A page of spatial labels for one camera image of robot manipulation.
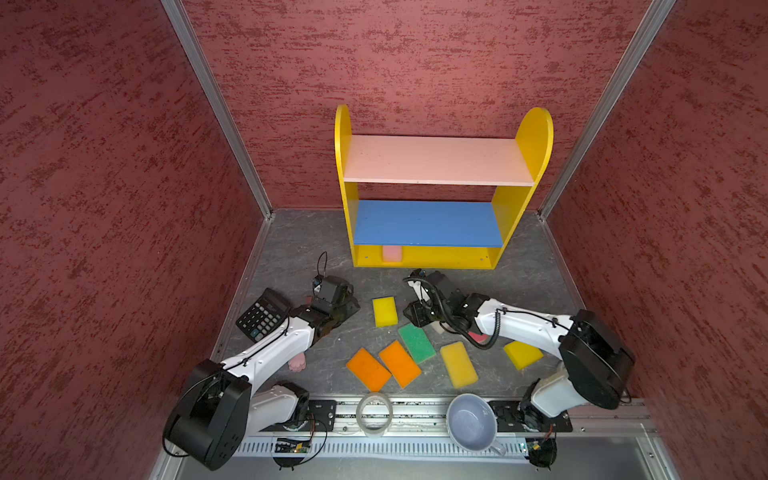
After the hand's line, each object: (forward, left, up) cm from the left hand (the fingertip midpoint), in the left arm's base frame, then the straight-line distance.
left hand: (353, 309), depth 88 cm
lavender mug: (-29, -32, -4) cm, 43 cm away
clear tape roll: (-31, -7, -2) cm, 32 cm away
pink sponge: (+24, -12, -4) cm, 27 cm away
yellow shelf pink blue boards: (+21, -26, +11) cm, 35 cm away
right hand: (-3, -17, +1) cm, 17 cm away
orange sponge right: (-15, -14, -4) cm, 21 cm away
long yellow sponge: (-15, -32, -4) cm, 35 cm away
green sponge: (-9, -20, -4) cm, 22 cm away
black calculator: (-1, +27, -3) cm, 27 cm away
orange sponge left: (-16, -6, -4) cm, 18 cm away
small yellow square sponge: (+1, -10, -3) cm, 10 cm away
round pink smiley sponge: (-18, -29, +24) cm, 42 cm away
